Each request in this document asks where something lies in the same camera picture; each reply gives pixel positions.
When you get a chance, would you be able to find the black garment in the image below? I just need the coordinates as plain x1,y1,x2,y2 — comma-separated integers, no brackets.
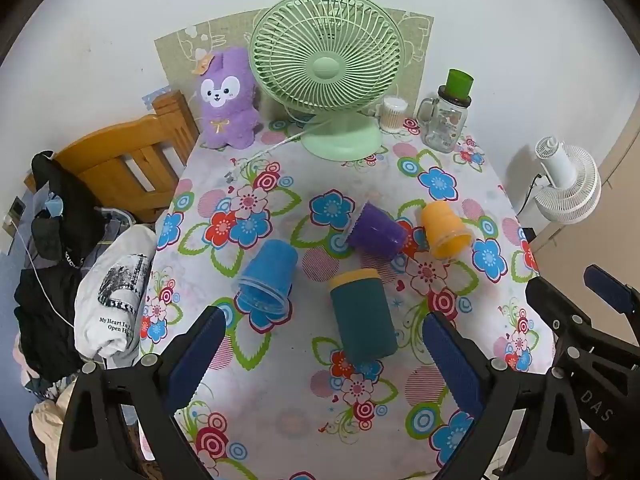
13,150,109,382

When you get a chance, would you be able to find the orange plastic cup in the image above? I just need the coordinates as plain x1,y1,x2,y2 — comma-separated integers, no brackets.
419,201,473,261

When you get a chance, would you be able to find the white printed t-shirt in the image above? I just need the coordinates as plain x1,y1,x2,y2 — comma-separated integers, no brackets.
73,224,159,372

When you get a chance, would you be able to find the blue plastic cup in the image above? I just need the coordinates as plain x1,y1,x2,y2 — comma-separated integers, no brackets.
235,239,299,334

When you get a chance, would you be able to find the green desk fan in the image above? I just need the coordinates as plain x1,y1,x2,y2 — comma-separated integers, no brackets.
248,0,407,162

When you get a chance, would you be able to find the floral tablecloth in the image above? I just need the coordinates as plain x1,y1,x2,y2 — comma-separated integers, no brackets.
137,117,557,480

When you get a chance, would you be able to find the beige printed wall mat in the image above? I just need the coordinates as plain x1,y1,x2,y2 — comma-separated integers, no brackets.
153,8,435,117

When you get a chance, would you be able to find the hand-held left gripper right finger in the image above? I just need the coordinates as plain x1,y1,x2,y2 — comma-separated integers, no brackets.
422,311,584,480

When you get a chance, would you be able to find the purple plastic cup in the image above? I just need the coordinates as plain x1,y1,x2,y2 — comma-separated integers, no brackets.
347,201,409,261

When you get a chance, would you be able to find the blue paper sheet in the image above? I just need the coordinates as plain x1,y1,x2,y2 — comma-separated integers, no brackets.
142,84,172,112

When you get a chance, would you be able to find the plaid shirt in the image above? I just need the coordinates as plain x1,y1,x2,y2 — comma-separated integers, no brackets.
80,207,137,272

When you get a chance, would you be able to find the black fan cable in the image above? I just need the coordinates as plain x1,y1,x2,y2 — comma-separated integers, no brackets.
515,172,547,217

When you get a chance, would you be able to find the purple plush toy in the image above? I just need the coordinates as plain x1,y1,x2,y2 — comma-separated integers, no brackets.
192,46,265,151

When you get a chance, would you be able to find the cotton swab container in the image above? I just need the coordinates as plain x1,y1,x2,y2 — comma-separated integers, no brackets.
380,97,409,135

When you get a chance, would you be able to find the glass mug jar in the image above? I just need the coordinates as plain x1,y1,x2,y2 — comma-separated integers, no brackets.
415,86,474,154

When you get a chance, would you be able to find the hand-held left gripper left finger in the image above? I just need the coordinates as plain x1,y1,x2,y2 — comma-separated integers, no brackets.
57,305,227,480

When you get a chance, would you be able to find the beige cloth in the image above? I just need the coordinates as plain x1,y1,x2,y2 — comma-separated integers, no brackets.
29,379,77,477

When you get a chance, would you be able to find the wooden chair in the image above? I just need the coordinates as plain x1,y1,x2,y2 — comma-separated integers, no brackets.
24,90,201,224

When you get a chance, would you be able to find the white fan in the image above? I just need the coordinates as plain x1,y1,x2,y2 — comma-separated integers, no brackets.
533,135,602,225

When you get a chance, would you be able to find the teal cup with yellow rim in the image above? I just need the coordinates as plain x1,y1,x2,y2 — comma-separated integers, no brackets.
328,268,399,366

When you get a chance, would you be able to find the white usb cable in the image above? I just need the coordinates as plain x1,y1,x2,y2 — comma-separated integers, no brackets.
225,109,327,184

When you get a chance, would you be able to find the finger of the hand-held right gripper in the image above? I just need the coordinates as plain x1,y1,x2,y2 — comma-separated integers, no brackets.
525,277,602,357
583,264,640,317

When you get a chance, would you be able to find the small green cup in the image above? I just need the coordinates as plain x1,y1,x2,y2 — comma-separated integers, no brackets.
445,68,475,99

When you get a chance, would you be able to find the thin white cable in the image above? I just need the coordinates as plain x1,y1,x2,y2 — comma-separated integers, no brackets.
14,219,77,332

